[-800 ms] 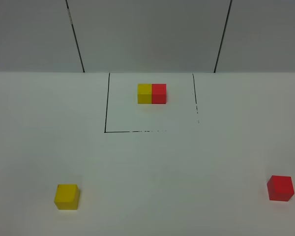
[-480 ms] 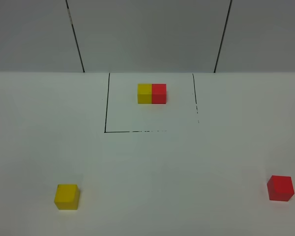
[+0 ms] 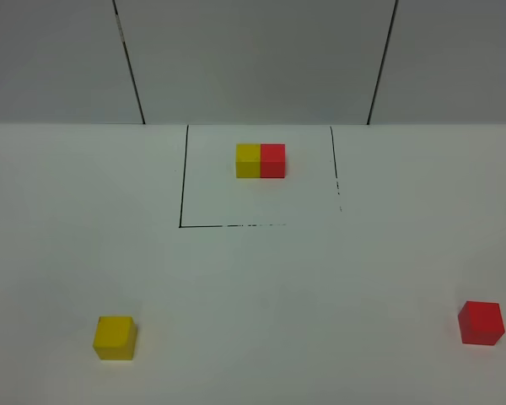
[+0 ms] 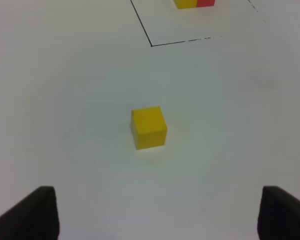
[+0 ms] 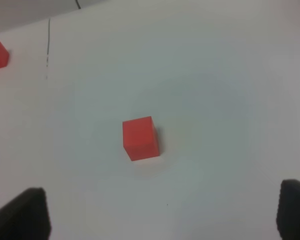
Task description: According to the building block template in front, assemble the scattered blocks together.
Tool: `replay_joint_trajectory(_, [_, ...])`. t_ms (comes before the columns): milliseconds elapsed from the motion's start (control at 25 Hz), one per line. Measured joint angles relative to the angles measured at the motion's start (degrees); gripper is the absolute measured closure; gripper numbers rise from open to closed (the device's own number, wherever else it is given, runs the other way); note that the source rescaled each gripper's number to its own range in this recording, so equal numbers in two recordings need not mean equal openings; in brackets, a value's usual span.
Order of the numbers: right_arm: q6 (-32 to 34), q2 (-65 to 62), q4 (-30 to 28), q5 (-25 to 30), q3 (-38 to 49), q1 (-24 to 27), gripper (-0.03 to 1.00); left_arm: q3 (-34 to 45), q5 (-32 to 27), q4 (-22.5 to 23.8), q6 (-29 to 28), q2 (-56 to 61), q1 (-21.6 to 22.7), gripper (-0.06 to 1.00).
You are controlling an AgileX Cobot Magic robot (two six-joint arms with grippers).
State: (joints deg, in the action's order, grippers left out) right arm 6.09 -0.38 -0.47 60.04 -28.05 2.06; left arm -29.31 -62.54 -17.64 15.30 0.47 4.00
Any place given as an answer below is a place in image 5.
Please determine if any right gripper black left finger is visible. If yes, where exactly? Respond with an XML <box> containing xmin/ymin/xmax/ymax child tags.
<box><xmin>0</xmin><ymin>187</ymin><xmax>52</xmax><ymax>240</ymax></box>

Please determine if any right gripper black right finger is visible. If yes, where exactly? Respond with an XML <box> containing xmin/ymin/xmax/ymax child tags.
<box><xmin>276</xmin><ymin>179</ymin><xmax>300</xmax><ymax>240</ymax></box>

